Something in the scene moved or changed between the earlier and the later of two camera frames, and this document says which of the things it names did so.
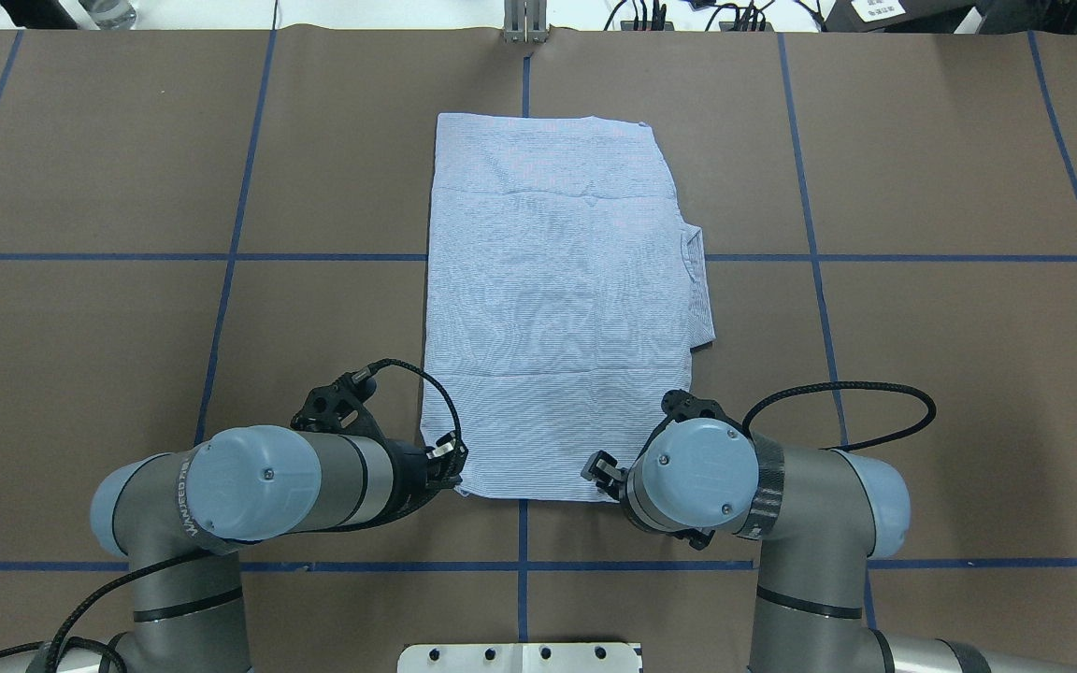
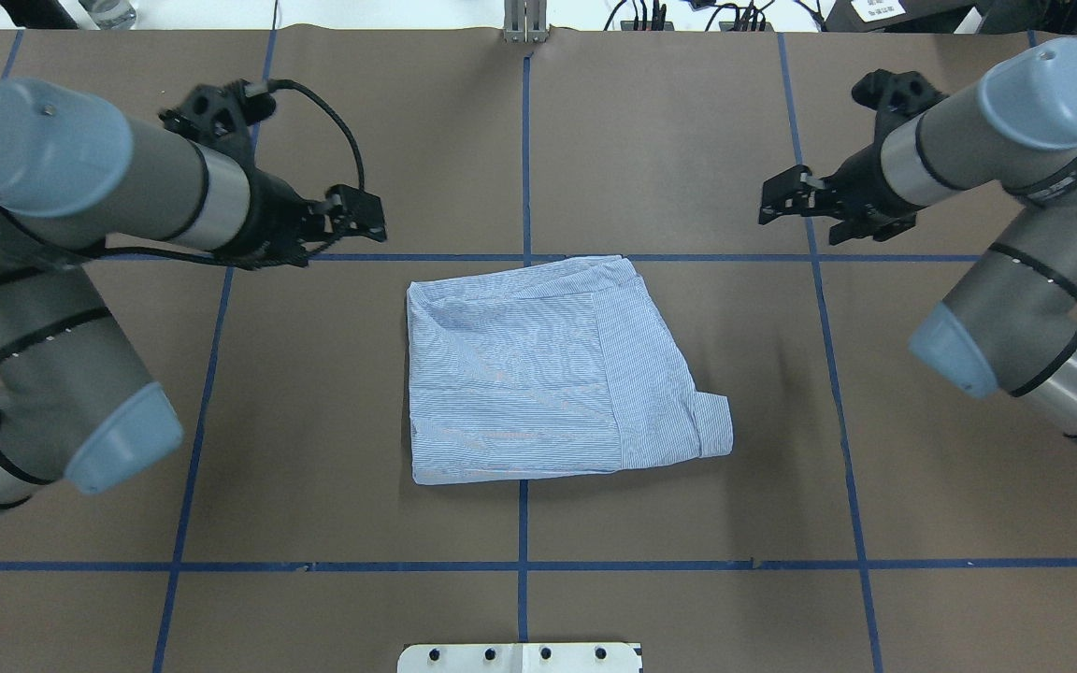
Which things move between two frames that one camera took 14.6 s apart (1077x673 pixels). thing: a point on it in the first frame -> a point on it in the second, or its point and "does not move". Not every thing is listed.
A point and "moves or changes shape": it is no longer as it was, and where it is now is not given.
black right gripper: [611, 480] -> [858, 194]
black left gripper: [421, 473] -> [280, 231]
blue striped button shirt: [565, 295] moves or changes shape
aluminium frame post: [525, 21] does not move
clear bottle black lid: [110, 14] does not move
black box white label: [897, 16] does not move
